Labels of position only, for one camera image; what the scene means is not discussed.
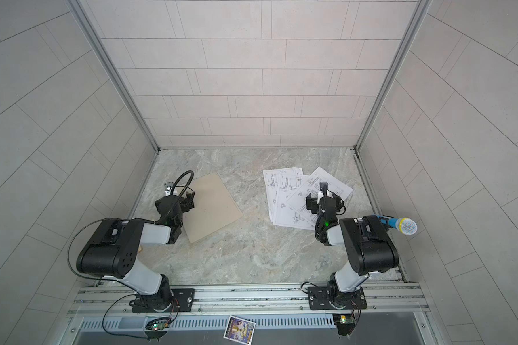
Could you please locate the beige cardboard folder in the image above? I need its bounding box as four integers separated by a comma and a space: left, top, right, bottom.
184, 173, 243, 244

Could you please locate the printed drawing sheet top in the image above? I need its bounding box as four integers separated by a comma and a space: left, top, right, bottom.
287, 167, 353, 221

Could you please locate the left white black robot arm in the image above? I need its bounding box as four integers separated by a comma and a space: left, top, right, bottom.
70, 170, 195, 313

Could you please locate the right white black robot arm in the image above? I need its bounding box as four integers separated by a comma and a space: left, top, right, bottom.
306, 182, 399, 311

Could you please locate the stack of printed sheets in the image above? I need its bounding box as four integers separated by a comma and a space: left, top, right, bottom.
262, 167, 329, 231

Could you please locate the blue yellow toy microphone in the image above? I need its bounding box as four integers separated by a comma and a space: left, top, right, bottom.
376, 215, 418, 236

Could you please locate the right circuit board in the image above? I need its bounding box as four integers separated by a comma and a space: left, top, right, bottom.
332, 313, 357, 336

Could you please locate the left green circuit board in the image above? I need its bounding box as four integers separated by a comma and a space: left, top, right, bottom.
145, 317, 171, 332

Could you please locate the colourful picture card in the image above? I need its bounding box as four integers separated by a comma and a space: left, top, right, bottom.
223, 316, 256, 345

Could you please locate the aluminium mounting rail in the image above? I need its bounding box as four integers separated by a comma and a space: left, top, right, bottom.
66, 282, 429, 319

